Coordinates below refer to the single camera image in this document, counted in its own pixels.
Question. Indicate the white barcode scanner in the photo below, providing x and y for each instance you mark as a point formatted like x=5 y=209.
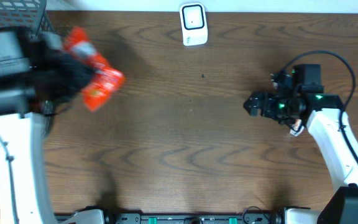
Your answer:
x=193 y=24

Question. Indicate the small orange white packet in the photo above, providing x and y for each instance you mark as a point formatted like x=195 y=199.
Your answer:
x=297 y=128

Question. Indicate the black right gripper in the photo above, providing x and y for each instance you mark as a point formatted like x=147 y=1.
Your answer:
x=268 y=99

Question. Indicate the black mounting rail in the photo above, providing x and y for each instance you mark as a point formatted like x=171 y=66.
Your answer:
x=252 y=217

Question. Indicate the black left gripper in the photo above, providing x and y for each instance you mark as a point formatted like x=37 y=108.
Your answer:
x=84 y=76

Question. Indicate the orange-red snack bag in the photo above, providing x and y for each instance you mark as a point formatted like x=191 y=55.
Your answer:
x=105 y=79

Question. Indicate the grey mesh plastic basket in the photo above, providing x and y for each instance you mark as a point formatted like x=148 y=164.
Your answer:
x=11 y=15

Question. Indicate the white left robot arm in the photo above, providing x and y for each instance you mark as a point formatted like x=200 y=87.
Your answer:
x=24 y=195

